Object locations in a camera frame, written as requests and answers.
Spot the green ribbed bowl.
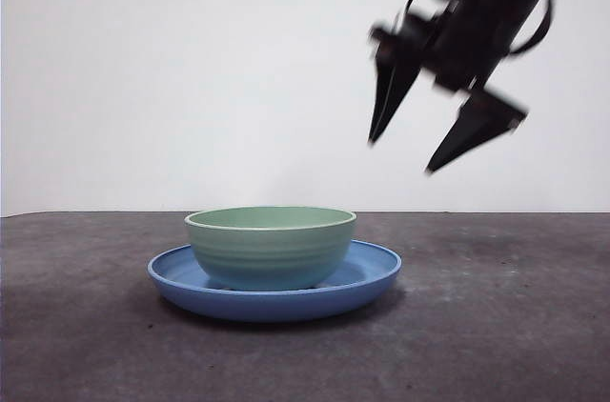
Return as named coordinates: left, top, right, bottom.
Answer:
left=184, top=205, right=357, bottom=292

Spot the blue round plate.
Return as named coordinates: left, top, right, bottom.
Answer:
left=146, top=239, right=403, bottom=325

